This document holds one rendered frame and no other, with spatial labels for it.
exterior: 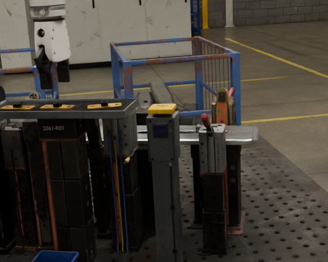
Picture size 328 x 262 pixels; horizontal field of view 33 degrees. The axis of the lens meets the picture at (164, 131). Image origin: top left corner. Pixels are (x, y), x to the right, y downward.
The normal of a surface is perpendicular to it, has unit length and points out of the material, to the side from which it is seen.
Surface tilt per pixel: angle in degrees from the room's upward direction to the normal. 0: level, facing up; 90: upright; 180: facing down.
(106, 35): 90
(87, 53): 90
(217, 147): 90
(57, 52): 89
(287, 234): 0
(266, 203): 0
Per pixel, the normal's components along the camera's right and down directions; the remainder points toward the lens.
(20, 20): 0.09, 0.26
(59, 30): 0.95, 0.00
